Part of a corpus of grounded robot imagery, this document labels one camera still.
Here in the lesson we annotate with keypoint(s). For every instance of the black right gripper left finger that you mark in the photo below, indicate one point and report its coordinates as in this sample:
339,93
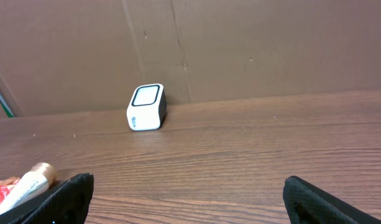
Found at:
67,202

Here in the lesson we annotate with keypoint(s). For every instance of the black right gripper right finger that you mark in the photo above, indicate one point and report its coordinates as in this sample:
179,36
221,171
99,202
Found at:
308,204

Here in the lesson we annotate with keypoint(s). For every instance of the orange spaghetti packet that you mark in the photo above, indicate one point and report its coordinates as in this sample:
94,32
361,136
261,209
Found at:
6,187

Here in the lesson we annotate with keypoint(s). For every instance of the white tube with gold cap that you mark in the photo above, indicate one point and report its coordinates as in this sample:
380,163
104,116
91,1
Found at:
33,183

